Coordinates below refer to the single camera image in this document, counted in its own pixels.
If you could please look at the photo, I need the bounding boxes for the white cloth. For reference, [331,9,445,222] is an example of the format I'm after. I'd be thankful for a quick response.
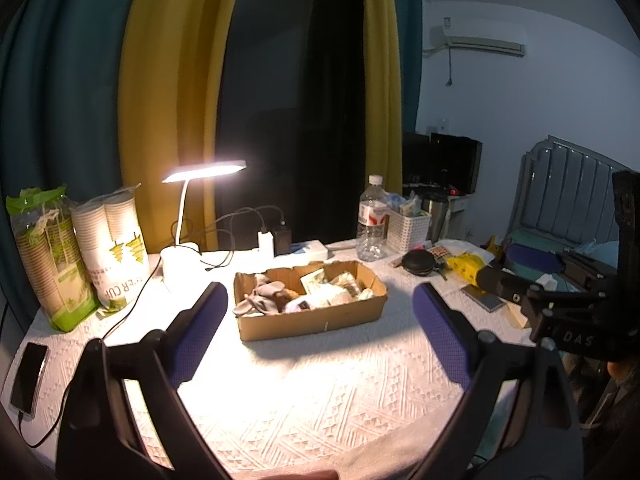
[287,282,353,311]

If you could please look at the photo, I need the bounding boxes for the wide yellow curtain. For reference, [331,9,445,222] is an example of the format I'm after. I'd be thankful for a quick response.
[117,0,248,256]

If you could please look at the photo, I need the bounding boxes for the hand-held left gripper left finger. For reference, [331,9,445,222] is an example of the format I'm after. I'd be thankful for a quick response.
[55,281,230,480]

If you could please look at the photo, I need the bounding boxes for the black round pouch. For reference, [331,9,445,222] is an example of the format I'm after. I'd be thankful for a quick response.
[402,249,438,277]

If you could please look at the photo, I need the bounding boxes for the dark window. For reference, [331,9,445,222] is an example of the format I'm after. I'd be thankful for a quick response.
[215,0,371,248]

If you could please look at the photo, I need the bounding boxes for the white air conditioner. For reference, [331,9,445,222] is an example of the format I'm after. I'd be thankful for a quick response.
[430,25,527,58]

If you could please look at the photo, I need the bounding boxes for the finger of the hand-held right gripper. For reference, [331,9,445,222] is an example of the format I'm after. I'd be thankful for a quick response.
[475,266,539,307]

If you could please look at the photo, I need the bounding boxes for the wide teal curtain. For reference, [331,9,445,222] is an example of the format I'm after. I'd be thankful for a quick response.
[0,0,151,311]

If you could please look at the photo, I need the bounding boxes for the blue cushion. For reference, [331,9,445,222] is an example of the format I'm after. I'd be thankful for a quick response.
[505,244,563,273]

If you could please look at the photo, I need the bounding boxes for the black monitor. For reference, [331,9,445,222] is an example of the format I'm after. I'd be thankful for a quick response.
[430,132,483,195]
[402,131,432,186]

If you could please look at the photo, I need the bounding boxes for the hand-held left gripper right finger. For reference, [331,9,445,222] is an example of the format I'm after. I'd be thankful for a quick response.
[412,281,583,480]

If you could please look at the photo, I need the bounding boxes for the green bag of paper cups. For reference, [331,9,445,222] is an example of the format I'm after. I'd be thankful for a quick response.
[6,185,100,333]

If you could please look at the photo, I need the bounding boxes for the grey padded headboard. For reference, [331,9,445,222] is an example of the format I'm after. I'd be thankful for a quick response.
[515,135,621,256]

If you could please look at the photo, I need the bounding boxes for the person's left hand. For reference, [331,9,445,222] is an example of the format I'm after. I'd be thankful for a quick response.
[245,469,338,480]

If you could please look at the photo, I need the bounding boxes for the narrow teal curtain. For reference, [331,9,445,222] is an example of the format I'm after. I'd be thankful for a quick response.
[390,0,423,133]

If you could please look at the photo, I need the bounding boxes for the black power adapter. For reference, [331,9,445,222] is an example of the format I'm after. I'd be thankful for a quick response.
[272,227,293,257]

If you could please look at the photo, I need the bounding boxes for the grey socks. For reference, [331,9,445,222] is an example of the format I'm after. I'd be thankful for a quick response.
[235,272,290,317]

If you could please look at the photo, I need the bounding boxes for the white power strip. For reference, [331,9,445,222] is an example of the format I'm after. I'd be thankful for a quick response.
[290,241,330,263]

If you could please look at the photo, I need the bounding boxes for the narrow yellow curtain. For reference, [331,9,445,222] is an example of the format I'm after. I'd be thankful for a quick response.
[360,0,403,196]

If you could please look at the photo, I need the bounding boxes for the black smartphone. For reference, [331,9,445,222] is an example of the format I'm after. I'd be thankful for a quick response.
[10,342,50,417]

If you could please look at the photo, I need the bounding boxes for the clear water bottle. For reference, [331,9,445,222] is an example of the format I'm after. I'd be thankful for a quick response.
[356,175,391,262]

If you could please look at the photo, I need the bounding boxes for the white bag of paper cups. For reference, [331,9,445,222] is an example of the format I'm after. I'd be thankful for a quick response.
[71,185,150,313]

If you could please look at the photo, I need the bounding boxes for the black charging cable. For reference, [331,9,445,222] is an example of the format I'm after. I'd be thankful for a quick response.
[17,260,166,448]

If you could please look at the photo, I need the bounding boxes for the steel tumbler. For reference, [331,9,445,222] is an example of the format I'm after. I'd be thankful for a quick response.
[422,197,450,243]

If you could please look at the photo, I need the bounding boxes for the white desk lamp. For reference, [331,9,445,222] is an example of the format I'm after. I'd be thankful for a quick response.
[160,160,247,286]

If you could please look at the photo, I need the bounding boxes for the grey smartphone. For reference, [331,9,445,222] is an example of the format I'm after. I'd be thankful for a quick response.
[461,284,506,313]

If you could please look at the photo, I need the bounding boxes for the cardboard box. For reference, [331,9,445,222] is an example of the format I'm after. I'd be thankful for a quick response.
[233,260,388,342]

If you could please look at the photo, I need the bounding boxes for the white plastic basket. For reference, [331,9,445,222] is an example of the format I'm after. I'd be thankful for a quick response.
[387,207,432,253]

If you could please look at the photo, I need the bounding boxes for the black adapter cables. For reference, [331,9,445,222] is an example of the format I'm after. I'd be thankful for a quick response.
[200,205,288,273]

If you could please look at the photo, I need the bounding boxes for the white textured tablecloth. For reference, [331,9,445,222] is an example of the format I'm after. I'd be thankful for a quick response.
[2,240,541,480]

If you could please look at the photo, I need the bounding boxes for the assorted sachets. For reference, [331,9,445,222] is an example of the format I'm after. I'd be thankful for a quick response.
[387,191,426,218]

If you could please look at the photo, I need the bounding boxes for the yellow white snack packet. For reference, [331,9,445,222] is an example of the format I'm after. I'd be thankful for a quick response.
[300,268,326,295]

